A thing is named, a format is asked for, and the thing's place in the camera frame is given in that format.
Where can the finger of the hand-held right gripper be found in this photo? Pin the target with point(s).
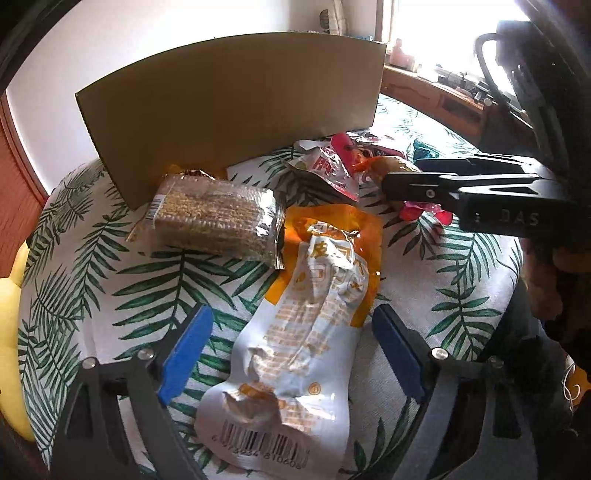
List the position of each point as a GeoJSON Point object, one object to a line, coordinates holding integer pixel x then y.
{"type": "Point", "coordinates": [485, 166]}
{"type": "Point", "coordinates": [415, 189]}

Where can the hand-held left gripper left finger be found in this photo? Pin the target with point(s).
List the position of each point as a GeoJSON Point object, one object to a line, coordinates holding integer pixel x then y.
{"type": "Point", "coordinates": [184, 355]}

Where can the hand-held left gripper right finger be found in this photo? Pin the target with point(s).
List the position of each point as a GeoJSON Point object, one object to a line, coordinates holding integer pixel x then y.
{"type": "Point", "coordinates": [397, 355]}

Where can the pink snack packet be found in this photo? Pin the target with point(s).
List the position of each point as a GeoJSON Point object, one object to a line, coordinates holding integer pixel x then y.
{"type": "Point", "coordinates": [425, 213]}

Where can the orange and white snack packet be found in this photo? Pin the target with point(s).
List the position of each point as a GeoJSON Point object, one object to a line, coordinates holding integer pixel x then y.
{"type": "Point", "coordinates": [300, 332]}

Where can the clear packet of brown crackers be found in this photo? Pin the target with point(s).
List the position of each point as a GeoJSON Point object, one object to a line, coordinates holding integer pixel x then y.
{"type": "Point", "coordinates": [212, 217]}

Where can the brown cardboard box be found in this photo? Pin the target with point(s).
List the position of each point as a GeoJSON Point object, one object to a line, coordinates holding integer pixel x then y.
{"type": "Point", "coordinates": [231, 101]}

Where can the person's right hand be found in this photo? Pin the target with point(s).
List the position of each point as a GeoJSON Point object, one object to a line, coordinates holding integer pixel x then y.
{"type": "Point", "coordinates": [545, 286]}

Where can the dark red snack packet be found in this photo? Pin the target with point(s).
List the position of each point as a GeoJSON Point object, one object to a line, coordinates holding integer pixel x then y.
{"type": "Point", "coordinates": [383, 147]}

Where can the wooden window cabinet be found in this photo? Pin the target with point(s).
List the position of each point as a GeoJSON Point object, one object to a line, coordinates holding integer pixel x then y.
{"type": "Point", "coordinates": [429, 97]}

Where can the green leaf print cloth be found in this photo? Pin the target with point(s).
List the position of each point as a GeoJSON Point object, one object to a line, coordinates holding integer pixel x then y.
{"type": "Point", "coordinates": [115, 258]}

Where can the pink jar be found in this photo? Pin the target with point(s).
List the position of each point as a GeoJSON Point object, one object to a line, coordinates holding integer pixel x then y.
{"type": "Point", "coordinates": [400, 54]}

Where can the bright window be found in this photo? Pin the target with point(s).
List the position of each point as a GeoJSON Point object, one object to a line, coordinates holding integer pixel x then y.
{"type": "Point", "coordinates": [438, 27]}

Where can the yellow plush toy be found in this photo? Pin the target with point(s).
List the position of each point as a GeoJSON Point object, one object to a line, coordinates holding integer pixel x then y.
{"type": "Point", "coordinates": [11, 346]}

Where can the small grey fan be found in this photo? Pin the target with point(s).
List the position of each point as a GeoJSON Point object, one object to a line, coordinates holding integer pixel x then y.
{"type": "Point", "coordinates": [331, 21]}

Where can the wooden headboard panel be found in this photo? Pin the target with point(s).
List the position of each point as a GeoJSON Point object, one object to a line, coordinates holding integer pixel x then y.
{"type": "Point", "coordinates": [18, 175]}

